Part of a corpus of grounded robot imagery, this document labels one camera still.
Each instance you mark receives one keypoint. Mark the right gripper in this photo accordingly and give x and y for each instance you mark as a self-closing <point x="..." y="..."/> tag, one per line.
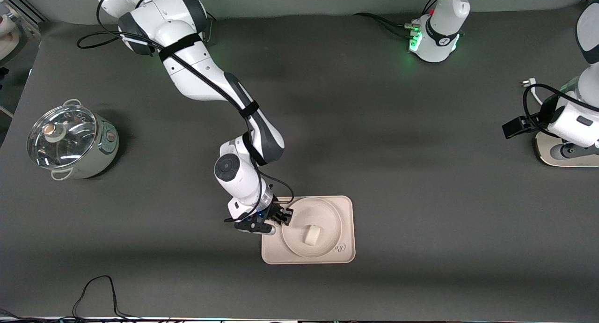
<point x="274" y="211"/>

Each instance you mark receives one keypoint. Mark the round beige plate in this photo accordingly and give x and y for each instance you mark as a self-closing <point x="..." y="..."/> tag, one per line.
<point x="323" y="215"/>

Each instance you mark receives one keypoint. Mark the small white steamed bun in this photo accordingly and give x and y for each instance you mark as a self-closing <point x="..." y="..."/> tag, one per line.
<point x="312" y="234"/>

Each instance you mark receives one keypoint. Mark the pale green electric pot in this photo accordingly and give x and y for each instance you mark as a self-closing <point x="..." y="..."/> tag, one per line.
<point x="100" y="150"/>

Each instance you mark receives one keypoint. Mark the beige rabbit print tray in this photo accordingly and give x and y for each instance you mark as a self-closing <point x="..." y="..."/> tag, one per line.
<point x="346" y="229"/>

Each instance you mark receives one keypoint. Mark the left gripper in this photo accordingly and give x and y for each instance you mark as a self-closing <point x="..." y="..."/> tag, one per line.
<point x="538" y="120"/>

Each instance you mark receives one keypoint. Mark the white round background object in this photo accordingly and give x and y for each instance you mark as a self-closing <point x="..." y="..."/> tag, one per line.
<point x="7" y="37"/>

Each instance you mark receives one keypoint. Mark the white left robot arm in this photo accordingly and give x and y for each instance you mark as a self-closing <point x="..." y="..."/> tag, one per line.
<point x="440" y="37"/>

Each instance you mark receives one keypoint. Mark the cream toaster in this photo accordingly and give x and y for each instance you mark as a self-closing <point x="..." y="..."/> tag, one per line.
<point x="547" y="158"/>

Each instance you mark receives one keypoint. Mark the aluminium frame rail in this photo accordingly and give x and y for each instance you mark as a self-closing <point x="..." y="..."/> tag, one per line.
<point x="23" y="7"/>

